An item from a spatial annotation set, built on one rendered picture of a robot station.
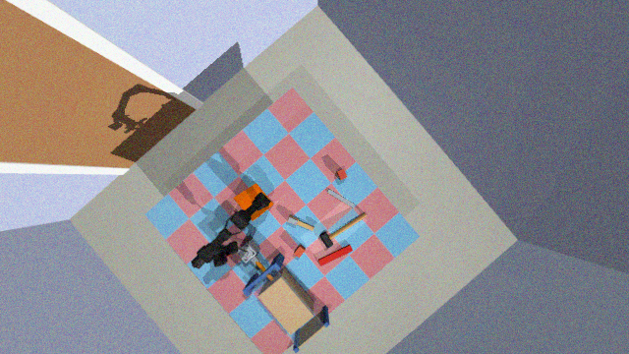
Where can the black-headed mallet with wooden handle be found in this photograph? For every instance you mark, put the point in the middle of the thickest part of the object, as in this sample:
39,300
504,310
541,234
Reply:
327,239

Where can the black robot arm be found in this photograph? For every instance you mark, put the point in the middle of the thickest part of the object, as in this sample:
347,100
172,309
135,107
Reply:
241,219

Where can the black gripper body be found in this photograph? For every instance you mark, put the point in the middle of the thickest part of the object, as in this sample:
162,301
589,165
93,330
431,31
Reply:
231,248

